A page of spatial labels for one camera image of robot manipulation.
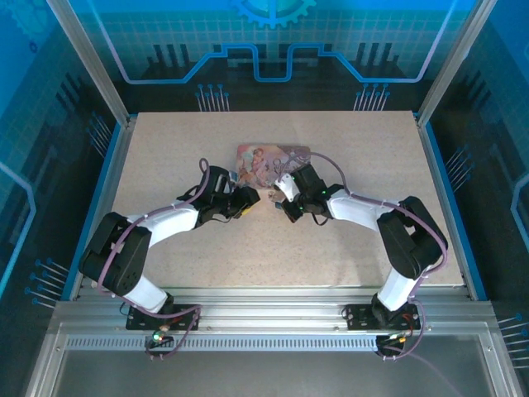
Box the small LED connector board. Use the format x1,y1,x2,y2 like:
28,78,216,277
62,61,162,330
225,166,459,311
144,326,174,349
376,328,415,347

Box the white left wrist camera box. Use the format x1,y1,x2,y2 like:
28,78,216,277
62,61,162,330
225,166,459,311
214,169,240,194

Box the aluminium table side rail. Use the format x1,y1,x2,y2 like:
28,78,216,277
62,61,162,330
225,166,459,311
414,115,476,301
68,115,140,301

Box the grey metal tray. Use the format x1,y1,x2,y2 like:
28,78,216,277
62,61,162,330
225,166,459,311
24,322,526,397

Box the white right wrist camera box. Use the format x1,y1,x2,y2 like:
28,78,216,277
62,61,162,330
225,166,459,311
274,173,298,203

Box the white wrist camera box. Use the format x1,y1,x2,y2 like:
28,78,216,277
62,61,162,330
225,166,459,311
214,169,240,194
274,173,298,203

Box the aluminium frame post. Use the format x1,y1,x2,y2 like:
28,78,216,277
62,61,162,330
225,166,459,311
45,0,136,127
414,0,485,127

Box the aluminium front beam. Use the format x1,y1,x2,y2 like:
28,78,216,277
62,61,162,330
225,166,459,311
53,287,495,332

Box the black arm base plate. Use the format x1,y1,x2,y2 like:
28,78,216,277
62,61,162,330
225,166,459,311
125,304,203,332
345,304,427,332

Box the blue table edge strip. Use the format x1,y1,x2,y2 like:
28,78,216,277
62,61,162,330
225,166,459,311
65,122,126,301

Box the pink illustrated rectangular mat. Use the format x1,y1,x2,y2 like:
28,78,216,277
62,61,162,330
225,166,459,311
236,142,312,190

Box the slotted aluminium cable duct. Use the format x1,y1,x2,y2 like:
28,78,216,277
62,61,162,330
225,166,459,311
65,335,466,352

